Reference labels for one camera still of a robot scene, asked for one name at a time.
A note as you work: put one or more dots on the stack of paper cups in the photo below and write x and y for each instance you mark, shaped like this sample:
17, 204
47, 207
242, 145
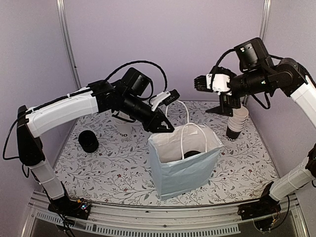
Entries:
236, 123

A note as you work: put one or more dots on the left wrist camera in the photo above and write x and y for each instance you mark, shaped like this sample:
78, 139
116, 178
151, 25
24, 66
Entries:
165, 97

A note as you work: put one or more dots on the stack of black lids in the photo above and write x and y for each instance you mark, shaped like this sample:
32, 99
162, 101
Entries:
88, 141

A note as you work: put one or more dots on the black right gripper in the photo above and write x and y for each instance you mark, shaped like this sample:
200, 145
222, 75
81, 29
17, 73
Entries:
224, 101

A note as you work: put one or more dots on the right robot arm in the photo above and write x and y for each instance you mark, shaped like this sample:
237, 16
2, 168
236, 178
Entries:
287, 131

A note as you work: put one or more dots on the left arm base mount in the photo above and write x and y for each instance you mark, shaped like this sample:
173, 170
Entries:
72, 208

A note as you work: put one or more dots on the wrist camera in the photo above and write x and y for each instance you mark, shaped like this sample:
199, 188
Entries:
219, 84
165, 97

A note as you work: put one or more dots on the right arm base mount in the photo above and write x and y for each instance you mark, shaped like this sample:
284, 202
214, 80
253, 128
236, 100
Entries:
258, 208

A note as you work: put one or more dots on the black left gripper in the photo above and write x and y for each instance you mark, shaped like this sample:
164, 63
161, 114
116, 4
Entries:
152, 125

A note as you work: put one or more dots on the aluminium frame post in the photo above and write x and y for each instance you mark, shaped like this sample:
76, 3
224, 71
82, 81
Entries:
67, 42
265, 19

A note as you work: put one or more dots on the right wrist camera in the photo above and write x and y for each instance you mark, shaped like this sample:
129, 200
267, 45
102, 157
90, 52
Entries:
219, 84

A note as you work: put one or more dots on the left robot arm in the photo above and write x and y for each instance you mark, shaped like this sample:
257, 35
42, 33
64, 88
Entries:
120, 91

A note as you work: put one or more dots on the aluminium frame post right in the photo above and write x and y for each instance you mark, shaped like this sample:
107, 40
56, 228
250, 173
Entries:
265, 19

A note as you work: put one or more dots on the light blue paper bag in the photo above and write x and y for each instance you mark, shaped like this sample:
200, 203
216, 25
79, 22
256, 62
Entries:
171, 173

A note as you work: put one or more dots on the aluminium frame post left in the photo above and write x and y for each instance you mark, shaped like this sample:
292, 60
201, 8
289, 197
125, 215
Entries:
67, 42

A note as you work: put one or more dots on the aluminium table front rail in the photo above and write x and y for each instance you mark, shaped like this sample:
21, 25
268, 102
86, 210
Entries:
119, 220

